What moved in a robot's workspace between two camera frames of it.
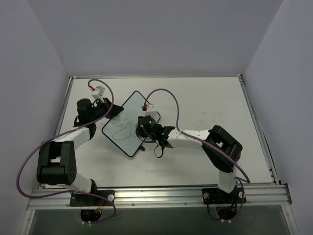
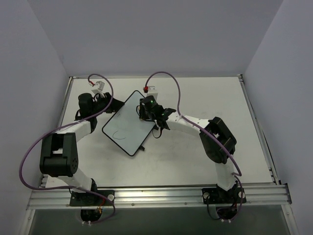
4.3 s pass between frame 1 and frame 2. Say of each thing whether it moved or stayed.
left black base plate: stayed
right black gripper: moved
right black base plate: stayed
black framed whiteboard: stayed
